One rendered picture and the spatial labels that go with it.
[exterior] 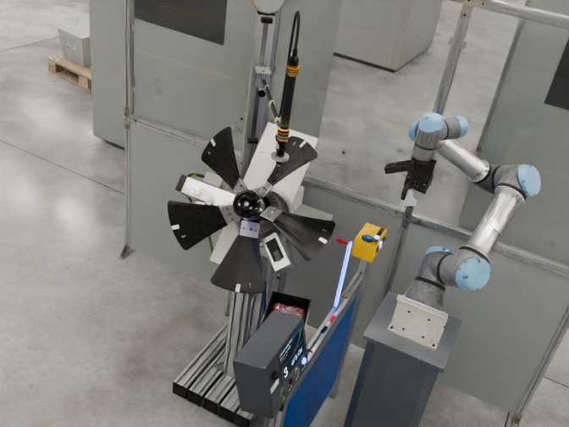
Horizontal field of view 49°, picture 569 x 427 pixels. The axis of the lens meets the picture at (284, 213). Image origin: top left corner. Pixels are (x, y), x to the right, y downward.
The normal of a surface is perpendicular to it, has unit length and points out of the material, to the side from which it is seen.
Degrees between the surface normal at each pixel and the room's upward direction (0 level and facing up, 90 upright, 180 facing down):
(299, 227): 12
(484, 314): 90
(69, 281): 0
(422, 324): 90
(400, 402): 90
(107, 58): 90
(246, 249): 58
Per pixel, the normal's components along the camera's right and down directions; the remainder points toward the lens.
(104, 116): -0.47, 0.42
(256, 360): -0.11, -0.90
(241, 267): 0.38, -0.03
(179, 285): 0.13, -0.84
